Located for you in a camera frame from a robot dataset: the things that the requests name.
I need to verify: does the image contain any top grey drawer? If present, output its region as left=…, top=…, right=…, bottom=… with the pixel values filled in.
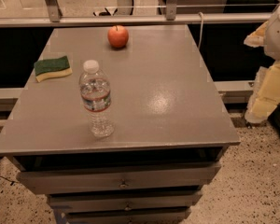
left=17, top=161, right=221, bottom=194

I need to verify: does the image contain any white cable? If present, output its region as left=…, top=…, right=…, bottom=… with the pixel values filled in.
left=197, top=11, right=205, bottom=49

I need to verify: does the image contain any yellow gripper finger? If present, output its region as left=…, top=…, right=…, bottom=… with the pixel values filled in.
left=245, top=61, right=280, bottom=124
left=244, top=22, right=268, bottom=48

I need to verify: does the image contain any bottom grey drawer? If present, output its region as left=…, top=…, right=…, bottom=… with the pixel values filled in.
left=66, top=207, right=190, bottom=224

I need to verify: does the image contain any middle grey drawer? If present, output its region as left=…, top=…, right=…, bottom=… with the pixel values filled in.
left=49, top=189, right=202, bottom=213

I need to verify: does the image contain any red apple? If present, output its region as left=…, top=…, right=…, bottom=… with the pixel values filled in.
left=107, top=25, right=129, bottom=49

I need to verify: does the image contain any grey drawer cabinet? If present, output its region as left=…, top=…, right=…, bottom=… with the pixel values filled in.
left=0, top=24, right=241, bottom=224

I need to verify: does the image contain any grey drawer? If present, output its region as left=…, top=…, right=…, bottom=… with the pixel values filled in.
left=17, top=161, right=221, bottom=194
left=66, top=207, right=190, bottom=224
left=49, top=189, right=202, bottom=213

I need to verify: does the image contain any clear plastic water bottle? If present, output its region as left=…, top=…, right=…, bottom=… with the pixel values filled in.
left=79, top=60, right=114, bottom=137

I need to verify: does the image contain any grey metal railing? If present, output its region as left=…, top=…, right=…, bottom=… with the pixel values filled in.
left=0, top=0, right=280, bottom=28

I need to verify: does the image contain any green and yellow sponge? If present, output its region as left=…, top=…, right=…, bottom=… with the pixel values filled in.
left=34, top=56, right=72, bottom=82

